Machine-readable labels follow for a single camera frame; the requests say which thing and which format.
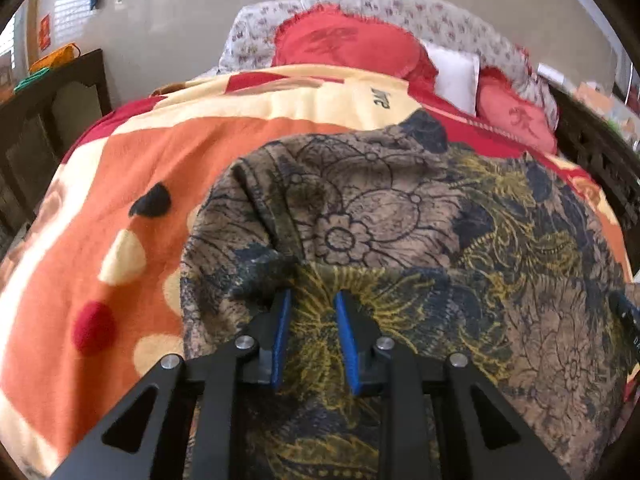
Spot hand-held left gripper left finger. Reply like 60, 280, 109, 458
50, 287, 293, 480

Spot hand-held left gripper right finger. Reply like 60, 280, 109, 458
334, 291, 571, 480

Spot brown floral patterned garment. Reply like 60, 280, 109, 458
180, 110, 633, 480

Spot dark carved wooden furniture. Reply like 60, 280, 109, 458
537, 75, 640, 241

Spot orange red cream printed blanket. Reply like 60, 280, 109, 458
0, 67, 636, 476

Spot small red pillow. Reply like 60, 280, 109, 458
475, 67, 558, 155

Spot white pillow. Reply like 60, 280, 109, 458
422, 40, 482, 116

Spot large red fringed pillow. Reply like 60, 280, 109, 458
271, 4, 438, 92

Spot dark wooden cabinet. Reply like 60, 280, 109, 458
0, 49, 113, 261

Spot floral white pillows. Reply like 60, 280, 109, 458
220, 0, 561, 126

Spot green folded cloth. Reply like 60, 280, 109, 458
14, 67, 51, 93

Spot orange bag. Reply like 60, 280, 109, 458
29, 42, 82, 75

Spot dark wooden dresser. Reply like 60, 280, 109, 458
0, 0, 108, 58

